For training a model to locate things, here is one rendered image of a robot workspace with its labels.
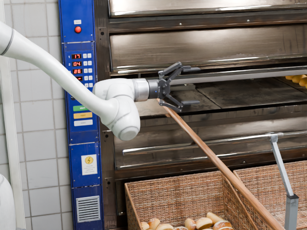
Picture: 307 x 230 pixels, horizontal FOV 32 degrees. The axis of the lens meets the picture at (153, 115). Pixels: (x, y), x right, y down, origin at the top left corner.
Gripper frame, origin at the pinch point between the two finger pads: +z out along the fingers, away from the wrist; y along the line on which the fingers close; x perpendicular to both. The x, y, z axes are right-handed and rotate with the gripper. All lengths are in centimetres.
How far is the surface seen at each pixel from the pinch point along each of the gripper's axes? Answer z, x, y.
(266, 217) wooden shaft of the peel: 4, 57, 29
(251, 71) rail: 43, -41, 6
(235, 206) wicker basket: 33, -33, 76
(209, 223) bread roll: 21, -37, 86
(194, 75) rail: 12.9, -40.7, 6.4
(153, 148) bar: -13.5, -17.6, 32.2
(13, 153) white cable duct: -75, -53, 41
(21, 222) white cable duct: -74, -53, 79
